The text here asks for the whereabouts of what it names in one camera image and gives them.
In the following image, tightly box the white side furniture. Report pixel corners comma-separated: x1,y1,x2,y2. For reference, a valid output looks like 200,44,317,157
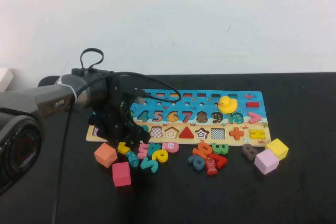
0,67,14,92

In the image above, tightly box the yellow number six piece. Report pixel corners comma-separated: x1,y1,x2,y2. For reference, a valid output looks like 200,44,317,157
151,149,169,164

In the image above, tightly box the blue number nine piece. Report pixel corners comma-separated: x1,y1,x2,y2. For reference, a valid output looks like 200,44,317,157
187,154,206,172

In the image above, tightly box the teal number four piece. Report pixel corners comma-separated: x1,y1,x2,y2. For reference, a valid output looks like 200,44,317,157
146,142,162,158

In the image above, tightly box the teal wooden fish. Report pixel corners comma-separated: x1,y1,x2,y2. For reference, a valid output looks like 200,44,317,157
125,150,140,168

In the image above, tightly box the yellow wooden cube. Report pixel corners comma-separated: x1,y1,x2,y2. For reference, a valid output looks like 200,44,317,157
265,138,289,161

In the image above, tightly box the pink wooden fish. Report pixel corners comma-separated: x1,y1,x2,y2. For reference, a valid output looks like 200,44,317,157
161,141,180,153

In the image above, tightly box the yellow rubber duck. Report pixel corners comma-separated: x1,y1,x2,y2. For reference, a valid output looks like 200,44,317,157
217,95,238,115

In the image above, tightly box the lilac wooden cube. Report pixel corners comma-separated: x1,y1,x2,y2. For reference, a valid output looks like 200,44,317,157
254,148,279,175

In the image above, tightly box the orange number four piece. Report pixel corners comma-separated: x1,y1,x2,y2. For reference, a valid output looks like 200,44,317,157
192,142,213,159

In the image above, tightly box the yellow equals sign piece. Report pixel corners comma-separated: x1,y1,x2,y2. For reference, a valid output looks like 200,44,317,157
249,129,265,140

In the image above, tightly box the red triangle piece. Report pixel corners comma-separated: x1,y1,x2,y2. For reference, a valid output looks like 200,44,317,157
179,126,195,140

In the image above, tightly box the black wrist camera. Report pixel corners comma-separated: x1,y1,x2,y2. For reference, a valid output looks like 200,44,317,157
133,87,147,104

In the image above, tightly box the white zip tie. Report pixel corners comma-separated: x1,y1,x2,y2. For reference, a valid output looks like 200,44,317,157
58,76,79,102

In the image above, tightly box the brown number eight piece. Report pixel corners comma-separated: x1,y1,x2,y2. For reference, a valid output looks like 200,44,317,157
241,143,259,161

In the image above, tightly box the red number seven piece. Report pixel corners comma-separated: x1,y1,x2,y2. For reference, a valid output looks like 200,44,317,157
214,154,228,169

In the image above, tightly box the pink number five piece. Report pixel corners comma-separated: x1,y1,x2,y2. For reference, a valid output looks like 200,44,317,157
138,142,151,159

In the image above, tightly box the black looped cable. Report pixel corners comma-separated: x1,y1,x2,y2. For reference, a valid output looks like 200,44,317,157
79,47,104,70

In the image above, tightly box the orange wooden cube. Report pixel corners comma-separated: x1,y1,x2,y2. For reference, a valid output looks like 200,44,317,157
93,142,118,168

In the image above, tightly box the magenta wooden cube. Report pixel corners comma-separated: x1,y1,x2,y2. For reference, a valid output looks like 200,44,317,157
112,161,132,188

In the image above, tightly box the teal number two piece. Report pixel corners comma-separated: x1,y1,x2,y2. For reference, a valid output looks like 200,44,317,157
140,156,160,173

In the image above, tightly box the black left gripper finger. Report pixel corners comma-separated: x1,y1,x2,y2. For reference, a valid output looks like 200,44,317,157
132,125,152,144
122,137,138,152

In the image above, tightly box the pink greater-than sign piece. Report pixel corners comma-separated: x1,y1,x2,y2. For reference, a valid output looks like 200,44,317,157
248,111,262,124

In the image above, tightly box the green number three piece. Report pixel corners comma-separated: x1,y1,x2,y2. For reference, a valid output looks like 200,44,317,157
211,143,229,156

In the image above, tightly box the orange plus sign piece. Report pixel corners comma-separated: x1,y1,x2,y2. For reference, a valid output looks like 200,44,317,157
229,126,245,141

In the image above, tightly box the red wooden fish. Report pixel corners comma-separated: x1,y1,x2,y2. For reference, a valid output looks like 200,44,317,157
205,156,218,176

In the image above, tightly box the yellow pentagon piece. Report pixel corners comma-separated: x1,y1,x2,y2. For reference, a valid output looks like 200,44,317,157
117,142,131,156

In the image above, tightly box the long black cable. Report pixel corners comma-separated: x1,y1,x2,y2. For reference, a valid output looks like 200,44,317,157
54,71,182,224

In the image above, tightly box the colourful number puzzle board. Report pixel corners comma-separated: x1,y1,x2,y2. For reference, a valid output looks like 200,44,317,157
86,90,271,146

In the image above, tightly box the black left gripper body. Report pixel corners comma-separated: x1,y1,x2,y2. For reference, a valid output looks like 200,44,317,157
88,74,135,143

